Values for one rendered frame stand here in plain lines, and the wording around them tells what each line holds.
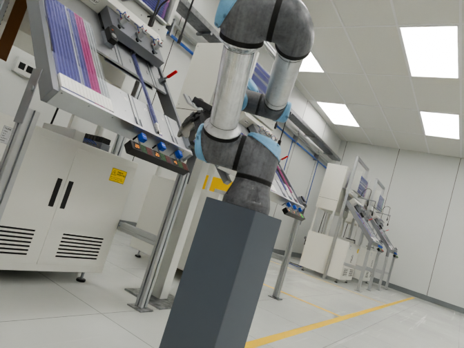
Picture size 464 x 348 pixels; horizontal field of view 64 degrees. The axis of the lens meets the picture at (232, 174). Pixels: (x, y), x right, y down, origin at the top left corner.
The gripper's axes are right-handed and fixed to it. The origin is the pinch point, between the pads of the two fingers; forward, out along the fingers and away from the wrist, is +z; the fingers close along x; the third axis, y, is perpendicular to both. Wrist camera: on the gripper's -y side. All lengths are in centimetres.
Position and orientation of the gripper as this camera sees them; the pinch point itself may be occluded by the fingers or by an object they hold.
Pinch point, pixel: (179, 133)
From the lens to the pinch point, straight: 149.4
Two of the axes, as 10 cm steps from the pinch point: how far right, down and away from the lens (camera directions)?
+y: 3.4, 8.2, -4.5
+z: -7.9, 5.1, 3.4
